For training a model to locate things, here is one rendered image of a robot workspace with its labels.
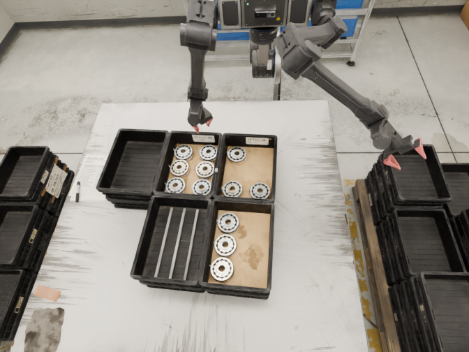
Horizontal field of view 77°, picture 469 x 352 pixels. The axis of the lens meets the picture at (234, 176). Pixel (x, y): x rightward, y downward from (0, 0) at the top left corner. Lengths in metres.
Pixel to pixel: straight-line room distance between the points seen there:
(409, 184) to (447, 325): 0.80
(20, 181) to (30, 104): 1.54
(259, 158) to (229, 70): 1.95
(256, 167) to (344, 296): 0.76
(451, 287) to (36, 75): 4.30
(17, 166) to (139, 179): 1.18
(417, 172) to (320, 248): 0.94
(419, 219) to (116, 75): 3.24
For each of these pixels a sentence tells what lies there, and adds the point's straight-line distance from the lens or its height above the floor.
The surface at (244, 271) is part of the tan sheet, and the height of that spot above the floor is 0.83.
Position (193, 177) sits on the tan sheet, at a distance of 1.60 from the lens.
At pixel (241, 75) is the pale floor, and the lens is 3.37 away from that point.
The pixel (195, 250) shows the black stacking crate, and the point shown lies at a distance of 1.44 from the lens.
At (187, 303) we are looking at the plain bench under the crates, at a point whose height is 0.70.
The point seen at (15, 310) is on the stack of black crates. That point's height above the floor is 0.30.
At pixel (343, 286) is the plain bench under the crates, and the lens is 1.56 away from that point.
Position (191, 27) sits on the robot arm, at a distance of 0.95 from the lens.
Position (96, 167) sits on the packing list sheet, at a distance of 2.01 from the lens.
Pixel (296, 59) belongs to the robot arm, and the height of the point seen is 1.58.
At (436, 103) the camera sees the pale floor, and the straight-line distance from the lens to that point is 3.48.
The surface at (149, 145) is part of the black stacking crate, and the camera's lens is 1.80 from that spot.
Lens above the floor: 2.18
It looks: 59 degrees down
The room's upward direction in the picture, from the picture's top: 7 degrees counter-clockwise
